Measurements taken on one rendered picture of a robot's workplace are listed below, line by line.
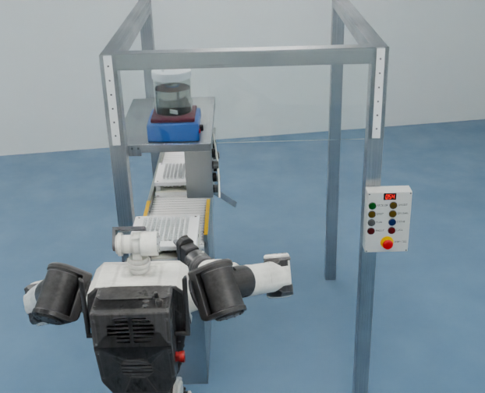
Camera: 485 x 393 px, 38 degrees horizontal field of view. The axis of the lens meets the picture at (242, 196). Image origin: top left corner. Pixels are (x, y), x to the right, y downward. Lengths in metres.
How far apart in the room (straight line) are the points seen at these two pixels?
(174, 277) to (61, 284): 0.30
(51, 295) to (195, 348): 1.52
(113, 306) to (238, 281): 0.35
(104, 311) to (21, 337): 2.23
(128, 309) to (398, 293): 2.60
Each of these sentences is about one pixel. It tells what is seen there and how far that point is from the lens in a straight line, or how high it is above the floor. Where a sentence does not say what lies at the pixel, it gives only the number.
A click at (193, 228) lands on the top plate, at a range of 2.61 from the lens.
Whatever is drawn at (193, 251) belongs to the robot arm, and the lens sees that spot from 2.39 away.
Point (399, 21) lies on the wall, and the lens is 6.56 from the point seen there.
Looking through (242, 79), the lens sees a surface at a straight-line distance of 2.59.
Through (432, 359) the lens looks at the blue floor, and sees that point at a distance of 3.73.
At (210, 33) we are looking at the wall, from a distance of 6.19.
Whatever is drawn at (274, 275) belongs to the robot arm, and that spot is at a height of 1.18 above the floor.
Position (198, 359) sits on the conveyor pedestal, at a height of 0.14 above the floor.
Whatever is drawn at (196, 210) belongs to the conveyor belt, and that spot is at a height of 0.83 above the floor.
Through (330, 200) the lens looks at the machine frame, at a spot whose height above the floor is 0.52.
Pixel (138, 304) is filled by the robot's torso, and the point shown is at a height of 1.25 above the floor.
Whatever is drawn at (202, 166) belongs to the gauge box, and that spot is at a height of 1.18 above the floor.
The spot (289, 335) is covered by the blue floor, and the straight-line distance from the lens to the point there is 3.80.
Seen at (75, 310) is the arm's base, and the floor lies 1.18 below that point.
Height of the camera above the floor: 2.24
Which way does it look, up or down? 25 degrees down
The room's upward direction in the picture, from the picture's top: 2 degrees counter-clockwise
